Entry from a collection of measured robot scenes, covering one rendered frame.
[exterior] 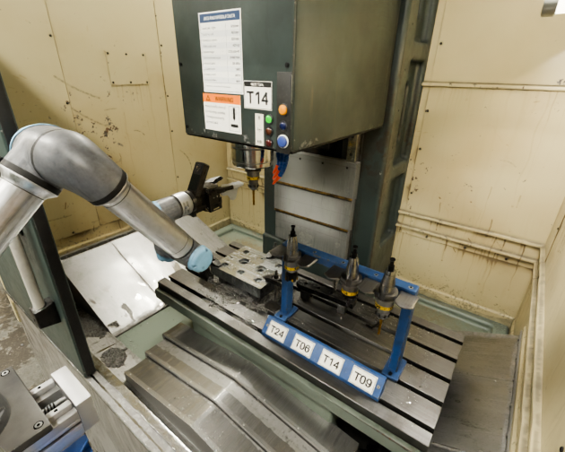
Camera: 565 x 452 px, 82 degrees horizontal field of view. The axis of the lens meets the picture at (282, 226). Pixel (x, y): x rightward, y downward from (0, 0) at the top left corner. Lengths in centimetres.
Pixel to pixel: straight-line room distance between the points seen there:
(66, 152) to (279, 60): 51
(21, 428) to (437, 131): 177
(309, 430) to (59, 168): 102
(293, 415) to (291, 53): 109
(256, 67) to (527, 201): 134
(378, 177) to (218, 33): 88
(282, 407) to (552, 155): 145
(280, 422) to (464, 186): 132
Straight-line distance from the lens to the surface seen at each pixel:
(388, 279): 95
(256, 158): 118
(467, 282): 201
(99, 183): 74
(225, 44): 101
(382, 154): 150
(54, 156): 75
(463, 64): 177
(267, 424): 124
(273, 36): 91
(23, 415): 89
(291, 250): 108
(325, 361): 115
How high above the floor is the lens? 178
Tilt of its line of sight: 25 degrees down
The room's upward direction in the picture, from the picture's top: 1 degrees clockwise
